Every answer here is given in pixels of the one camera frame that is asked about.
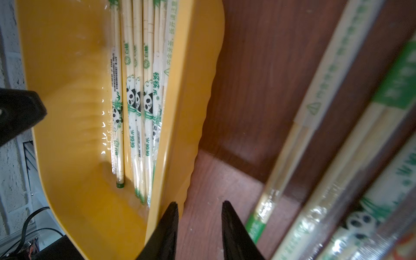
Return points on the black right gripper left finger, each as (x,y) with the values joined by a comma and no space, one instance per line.
(163,242)

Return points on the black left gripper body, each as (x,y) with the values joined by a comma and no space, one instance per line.
(20,111)

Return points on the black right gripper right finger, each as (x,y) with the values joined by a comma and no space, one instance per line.
(237,244)

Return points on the yellow plastic storage box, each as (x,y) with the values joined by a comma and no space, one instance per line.
(65,51)

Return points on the green print chopsticks pair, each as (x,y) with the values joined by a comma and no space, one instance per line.
(117,139)

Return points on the panda chopsticks pair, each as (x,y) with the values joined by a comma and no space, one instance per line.
(129,59)

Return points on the eleventh chopsticks pair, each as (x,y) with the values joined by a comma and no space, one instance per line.
(343,47)

